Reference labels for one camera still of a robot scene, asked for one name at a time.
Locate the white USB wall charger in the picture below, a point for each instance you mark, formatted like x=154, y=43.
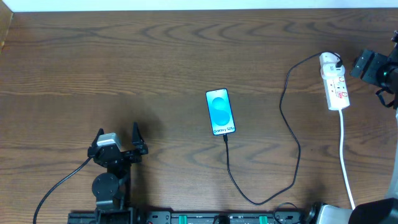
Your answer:
x=331, y=66

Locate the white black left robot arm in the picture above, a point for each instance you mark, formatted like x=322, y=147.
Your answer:
x=112, y=188

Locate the white power strip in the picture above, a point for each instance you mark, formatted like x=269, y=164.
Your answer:
x=336, y=93

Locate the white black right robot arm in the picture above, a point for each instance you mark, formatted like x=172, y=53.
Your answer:
x=380, y=71

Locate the blue Galaxy smartphone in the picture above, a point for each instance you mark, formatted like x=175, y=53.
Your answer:
x=220, y=112

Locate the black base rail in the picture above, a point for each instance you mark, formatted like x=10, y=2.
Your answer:
x=202, y=217

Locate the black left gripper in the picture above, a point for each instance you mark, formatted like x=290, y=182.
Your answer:
x=123, y=153

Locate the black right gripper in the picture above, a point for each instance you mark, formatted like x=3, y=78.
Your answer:
x=364, y=65

